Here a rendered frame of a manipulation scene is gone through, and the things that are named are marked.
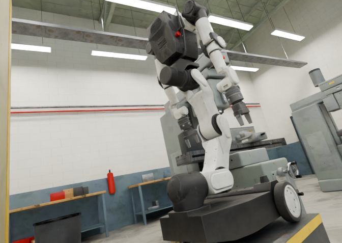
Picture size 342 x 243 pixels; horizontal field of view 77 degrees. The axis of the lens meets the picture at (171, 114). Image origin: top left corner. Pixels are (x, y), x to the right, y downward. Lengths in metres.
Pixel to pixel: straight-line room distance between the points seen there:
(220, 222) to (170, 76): 0.80
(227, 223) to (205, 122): 0.62
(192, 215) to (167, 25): 1.08
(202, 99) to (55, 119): 5.06
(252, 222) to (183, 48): 1.04
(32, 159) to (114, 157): 1.84
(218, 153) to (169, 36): 0.78
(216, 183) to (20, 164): 5.12
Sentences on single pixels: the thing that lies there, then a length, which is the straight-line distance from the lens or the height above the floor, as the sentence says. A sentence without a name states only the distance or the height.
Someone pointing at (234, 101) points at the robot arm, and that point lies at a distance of 1.27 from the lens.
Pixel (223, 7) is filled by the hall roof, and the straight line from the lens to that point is 8.83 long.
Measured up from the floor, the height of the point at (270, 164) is 0.70.
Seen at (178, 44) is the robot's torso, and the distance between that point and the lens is 1.43.
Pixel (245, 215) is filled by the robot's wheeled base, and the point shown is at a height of 0.52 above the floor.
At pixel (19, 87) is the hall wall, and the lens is 6.49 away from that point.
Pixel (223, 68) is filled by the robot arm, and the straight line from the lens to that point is 1.31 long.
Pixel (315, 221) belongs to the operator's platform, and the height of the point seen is 0.38.
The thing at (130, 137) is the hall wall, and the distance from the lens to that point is 6.27.
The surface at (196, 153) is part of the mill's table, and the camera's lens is 1.77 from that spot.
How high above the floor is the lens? 0.72
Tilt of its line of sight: 17 degrees up
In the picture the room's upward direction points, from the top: 13 degrees counter-clockwise
